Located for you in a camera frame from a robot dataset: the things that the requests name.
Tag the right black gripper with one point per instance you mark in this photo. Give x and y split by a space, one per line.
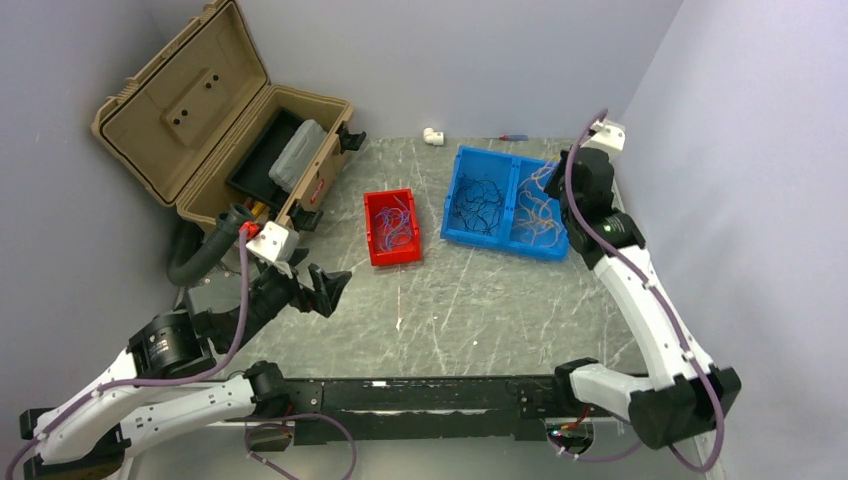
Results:
552 186

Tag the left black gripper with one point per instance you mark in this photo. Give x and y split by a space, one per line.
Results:
328 288

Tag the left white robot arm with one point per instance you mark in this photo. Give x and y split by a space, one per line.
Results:
162 384

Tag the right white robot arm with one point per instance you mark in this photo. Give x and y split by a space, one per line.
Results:
684 393

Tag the white pipe elbow fitting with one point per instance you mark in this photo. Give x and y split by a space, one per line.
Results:
433 137

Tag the red blue screwdriver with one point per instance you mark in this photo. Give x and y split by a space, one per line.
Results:
513 138

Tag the red plastic bin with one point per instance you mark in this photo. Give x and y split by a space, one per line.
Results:
392 229

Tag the blue plastic bin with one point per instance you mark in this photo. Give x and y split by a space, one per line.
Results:
496 201

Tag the grey plastic case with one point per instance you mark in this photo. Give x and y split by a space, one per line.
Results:
292 162

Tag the black toolbox tray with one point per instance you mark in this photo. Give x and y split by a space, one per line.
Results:
251 175

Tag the tan plastic toolbox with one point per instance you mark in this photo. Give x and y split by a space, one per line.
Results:
185 120

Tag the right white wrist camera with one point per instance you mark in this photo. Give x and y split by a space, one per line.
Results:
607 136

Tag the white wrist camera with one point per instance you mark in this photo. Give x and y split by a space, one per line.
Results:
607 136
272 243

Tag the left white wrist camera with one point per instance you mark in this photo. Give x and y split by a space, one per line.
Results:
272 243

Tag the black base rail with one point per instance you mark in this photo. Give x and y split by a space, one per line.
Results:
320 411

